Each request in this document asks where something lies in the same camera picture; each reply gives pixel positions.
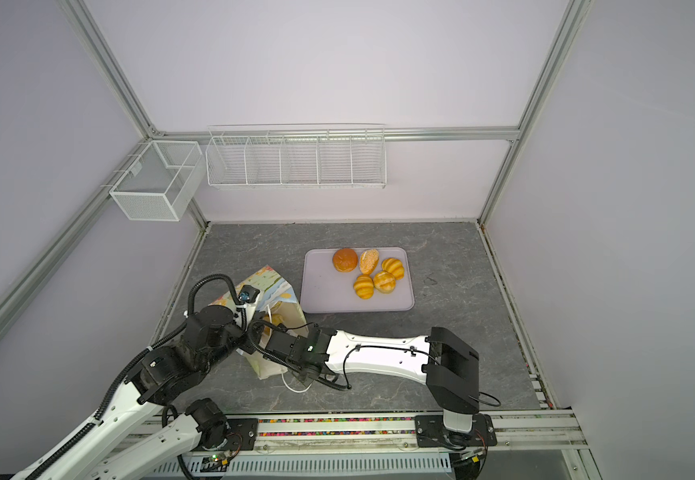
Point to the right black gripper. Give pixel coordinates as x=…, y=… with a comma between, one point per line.
x=301, y=378

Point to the green paper gift bag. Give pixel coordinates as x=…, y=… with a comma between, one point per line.
x=276, y=297

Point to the round brown fake bun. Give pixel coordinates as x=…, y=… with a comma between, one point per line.
x=345, y=260

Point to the round pale scored bun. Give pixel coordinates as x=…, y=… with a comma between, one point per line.
x=384, y=282

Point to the oval orange fake bread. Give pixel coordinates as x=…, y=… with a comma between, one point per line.
x=368, y=261

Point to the yellow fake bread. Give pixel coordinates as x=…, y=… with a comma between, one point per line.
x=395, y=267

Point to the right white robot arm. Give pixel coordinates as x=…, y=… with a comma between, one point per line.
x=438, y=360

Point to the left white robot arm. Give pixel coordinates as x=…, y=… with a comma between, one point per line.
x=148, y=384

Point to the lavender plastic tray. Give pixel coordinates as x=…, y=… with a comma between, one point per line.
x=324, y=290

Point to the small white mesh basket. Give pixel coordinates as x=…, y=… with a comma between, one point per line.
x=161, y=181

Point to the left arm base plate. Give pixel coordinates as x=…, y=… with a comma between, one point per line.
x=237, y=434

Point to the white vented cable duct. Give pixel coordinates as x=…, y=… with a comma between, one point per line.
x=323, y=466

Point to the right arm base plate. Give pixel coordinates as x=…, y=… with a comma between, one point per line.
x=431, y=432

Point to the long white wire rack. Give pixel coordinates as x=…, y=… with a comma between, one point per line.
x=297, y=156

